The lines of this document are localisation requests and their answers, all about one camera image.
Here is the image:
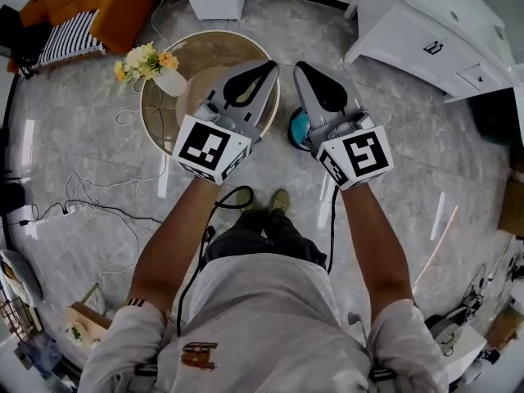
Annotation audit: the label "white floor cable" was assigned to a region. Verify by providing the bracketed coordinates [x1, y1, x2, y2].
[64, 108, 169, 198]

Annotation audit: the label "person's left shoe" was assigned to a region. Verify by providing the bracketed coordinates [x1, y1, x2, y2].
[232, 187, 255, 211]

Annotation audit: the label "black floor cable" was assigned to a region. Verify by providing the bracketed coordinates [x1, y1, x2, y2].
[7, 197, 165, 231]

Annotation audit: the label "yellow and white flower bouquet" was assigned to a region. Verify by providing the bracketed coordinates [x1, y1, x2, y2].
[114, 41, 180, 84]

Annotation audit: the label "small wooden stand with flowers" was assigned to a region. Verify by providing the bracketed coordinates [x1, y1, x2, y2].
[60, 300, 115, 350]

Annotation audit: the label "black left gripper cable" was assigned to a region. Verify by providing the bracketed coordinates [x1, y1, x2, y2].
[175, 185, 255, 338]

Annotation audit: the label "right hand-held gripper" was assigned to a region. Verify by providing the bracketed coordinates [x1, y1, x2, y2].
[292, 60, 395, 192]

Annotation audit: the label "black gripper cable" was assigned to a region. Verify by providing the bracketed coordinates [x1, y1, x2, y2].
[175, 185, 255, 338]
[325, 185, 341, 274]

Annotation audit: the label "black and white striped cushion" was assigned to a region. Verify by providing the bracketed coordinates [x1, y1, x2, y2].
[38, 9, 106, 64]

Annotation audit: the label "white appliance with cables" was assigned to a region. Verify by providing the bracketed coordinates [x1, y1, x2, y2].
[423, 305, 489, 385]

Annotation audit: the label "person's white shirt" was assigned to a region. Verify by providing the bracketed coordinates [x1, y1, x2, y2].
[79, 255, 450, 393]

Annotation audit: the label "grey cushion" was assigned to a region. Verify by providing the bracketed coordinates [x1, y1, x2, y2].
[0, 248, 45, 303]

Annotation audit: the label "orange sofa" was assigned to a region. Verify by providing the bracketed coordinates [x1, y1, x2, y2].
[18, 0, 161, 56]

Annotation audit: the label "person's right shoe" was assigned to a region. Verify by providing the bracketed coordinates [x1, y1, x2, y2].
[269, 187, 291, 213]

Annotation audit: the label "person's right forearm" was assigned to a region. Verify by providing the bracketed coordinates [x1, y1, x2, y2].
[338, 185, 415, 315]

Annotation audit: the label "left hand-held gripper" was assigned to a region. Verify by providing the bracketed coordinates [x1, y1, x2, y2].
[171, 59, 282, 187]

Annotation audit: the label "blue trash bin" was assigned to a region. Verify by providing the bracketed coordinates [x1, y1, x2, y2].
[287, 110, 317, 151]

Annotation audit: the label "person's left forearm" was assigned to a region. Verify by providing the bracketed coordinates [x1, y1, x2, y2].
[128, 175, 231, 314]

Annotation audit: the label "white thin rod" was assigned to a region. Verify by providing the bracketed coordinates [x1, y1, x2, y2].
[412, 204, 460, 288]

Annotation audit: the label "person's dark trousers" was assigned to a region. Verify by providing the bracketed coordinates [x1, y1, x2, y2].
[204, 209, 328, 268]

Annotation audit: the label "person's shoe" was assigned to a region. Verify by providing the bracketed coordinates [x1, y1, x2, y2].
[269, 187, 291, 213]
[232, 187, 255, 211]

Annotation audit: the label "cardboard box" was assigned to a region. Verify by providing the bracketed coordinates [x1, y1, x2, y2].
[496, 177, 524, 237]
[484, 305, 524, 352]

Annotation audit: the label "white vase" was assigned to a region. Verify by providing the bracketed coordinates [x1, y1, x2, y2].
[152, 69, 188, 97]

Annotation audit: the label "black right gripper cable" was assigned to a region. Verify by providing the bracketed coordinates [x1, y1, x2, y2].
[325, 185, 341, 274]

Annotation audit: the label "round glass side table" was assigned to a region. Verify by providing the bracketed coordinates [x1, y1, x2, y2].
[140, 30, 282, 156]

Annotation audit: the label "white dresser with drawers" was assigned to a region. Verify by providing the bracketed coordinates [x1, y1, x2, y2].
[343, 0, 517, 104]

